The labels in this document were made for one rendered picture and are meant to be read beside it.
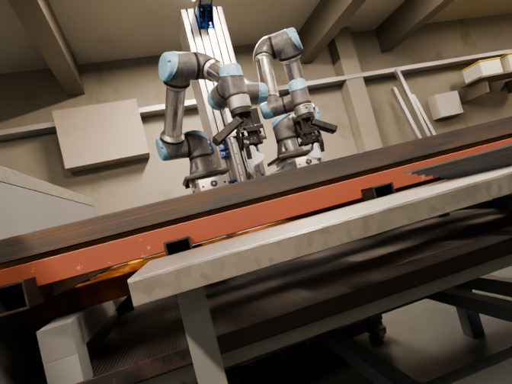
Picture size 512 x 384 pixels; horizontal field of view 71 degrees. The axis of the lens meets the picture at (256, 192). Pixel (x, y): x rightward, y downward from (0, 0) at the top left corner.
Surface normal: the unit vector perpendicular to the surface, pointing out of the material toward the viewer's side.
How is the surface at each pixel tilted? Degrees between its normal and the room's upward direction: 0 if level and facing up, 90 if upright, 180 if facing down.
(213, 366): 90
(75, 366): 90
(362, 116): 90
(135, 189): 90
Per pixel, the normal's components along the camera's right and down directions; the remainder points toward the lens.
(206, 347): 0.19, -0.11
